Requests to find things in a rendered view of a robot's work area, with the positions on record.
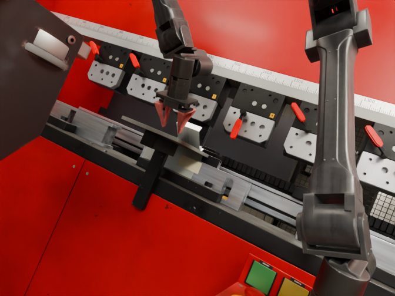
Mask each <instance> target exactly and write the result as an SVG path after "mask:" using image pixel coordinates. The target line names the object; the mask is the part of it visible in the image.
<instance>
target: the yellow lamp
mask: <svg viewBox="0 0 395 296"><path fill-rule="evenodd" d="M308 294H309V291H308V290H306V289H304V288H302V287H301V286H299V285H297V284H295V283H293V282H292V281H290V280H288V279H287V278H285V279H284V282H283V284H282V286H281V289H280V291H279V294H278V296H308Z"/></svg>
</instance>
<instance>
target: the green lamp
mask: <svg viewBox="0 0 395 296"><path fill-rule="evenodd" d="M275 275H276V272H274V271H272V270H271V269H269V268H267V267H265V266H264V265H262V264H260V263H258V262H257V261H254V263H253V265H252V268H251V270H250V273H249V275H248V277H247V280H246V282H247V283H248V284H250V285H251V286H253V287H255V288H257V289H258V290H260V291H261V292H263V293H264V294H266V295H267V294H268V292H269V290H270V287H271V285H272V282H273V280H274V277H275Z"/></svg>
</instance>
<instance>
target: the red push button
mask: <svg viewBox="0 0 395 296"><path fill-rule="evenodd" d="M245 296H265V295H264V293H262V292H261V291H260V290H258V289H256V288H253V287H246V288H245Z"/></svg>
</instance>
